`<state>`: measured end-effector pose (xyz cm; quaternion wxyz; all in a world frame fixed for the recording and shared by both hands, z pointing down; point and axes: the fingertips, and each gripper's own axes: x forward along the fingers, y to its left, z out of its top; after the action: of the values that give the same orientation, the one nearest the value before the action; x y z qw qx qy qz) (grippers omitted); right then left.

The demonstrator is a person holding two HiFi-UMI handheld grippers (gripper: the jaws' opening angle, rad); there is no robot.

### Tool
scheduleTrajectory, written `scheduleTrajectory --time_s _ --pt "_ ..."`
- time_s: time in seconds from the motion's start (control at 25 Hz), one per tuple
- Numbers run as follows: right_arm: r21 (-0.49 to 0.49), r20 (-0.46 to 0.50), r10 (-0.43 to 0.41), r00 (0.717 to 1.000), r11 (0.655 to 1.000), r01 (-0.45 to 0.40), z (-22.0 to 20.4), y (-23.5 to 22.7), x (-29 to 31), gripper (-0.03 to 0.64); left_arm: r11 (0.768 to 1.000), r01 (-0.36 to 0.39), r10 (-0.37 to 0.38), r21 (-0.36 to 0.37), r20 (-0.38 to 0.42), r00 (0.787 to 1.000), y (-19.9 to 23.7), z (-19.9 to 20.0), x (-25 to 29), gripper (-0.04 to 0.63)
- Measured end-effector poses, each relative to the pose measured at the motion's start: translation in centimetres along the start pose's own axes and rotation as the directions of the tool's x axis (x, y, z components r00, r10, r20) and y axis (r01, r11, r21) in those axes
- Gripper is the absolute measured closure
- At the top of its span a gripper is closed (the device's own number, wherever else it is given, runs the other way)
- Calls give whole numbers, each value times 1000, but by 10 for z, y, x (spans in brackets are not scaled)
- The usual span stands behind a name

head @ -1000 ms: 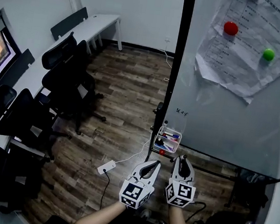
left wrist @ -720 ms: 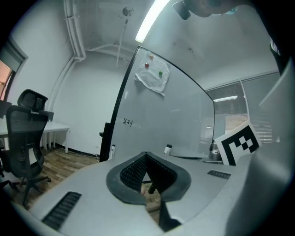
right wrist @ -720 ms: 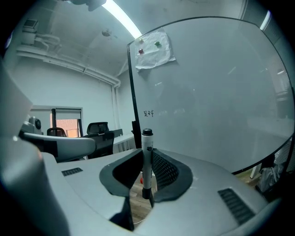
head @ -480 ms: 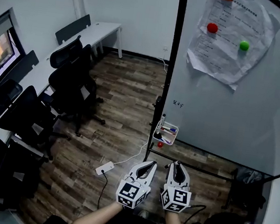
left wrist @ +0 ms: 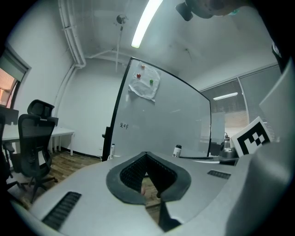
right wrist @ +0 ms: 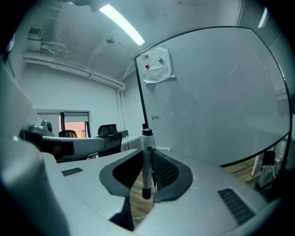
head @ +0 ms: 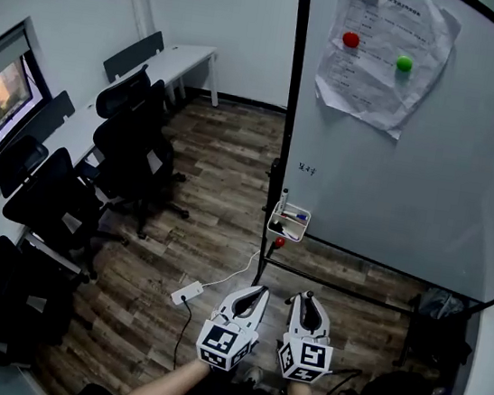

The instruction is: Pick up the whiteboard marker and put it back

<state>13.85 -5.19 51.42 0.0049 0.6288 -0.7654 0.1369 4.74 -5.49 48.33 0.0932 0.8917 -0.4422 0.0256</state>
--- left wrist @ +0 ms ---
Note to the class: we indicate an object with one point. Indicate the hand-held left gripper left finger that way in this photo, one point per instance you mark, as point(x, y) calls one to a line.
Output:
point(92, 196)

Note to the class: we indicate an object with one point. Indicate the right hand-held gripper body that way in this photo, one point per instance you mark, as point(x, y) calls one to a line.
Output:
point(251, 138)

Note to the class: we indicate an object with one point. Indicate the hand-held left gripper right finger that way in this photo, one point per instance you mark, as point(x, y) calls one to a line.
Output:
point(202, 191)

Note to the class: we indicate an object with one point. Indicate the black-capped whiteboard marker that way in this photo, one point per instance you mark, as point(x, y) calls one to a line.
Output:
point(112, 151)
point(177, 151)

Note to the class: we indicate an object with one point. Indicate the black-framed whiteboard on stand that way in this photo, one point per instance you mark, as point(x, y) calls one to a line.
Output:
point(161, 115)

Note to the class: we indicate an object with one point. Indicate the grey venetian blinds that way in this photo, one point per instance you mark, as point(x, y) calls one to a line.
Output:
point(230, 110)

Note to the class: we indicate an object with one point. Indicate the short ceiling light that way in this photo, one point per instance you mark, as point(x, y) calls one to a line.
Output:
point(225, 96)

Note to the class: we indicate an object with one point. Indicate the long white desk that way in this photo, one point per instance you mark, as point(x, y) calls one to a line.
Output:
point(64, 131)

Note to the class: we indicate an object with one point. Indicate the black mesh office chair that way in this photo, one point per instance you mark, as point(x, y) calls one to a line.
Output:
point(34, 147)
point(3, 149)

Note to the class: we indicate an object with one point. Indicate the dark grey desk partition panel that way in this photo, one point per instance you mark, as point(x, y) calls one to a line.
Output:
point(51, 121)
point(9, 115)

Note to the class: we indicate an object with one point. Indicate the person's black clothing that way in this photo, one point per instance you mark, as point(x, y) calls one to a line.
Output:
point(272, 27)

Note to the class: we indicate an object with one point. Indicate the crumpled printed paper sheet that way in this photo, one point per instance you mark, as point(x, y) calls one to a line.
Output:
point(145, 88)

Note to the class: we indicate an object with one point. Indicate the teal face mask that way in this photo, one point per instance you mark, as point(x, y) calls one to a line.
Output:
point(234, 12)

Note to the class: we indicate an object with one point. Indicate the red round magnet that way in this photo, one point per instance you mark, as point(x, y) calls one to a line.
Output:
point(138, 75)

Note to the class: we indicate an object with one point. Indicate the person's head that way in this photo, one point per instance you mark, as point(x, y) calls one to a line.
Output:
point(212, 8)

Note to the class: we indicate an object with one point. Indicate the black-framed window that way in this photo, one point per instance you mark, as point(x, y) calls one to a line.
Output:
point(5, 87)

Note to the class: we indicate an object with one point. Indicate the grey roller blind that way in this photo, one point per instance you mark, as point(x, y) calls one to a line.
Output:
point(13, 65)

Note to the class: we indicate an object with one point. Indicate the long ceiling light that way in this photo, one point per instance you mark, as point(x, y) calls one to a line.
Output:
point(147, 23)

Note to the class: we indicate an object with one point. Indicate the round ceiling smoke detector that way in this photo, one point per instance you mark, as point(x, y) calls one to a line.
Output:
point(121, 19)

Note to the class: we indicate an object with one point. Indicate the black head-worn camera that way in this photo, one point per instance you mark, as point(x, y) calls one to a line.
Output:
point(184, 11)

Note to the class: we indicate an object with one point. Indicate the white wall pipes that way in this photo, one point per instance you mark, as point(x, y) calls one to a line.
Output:
point(73, 41)

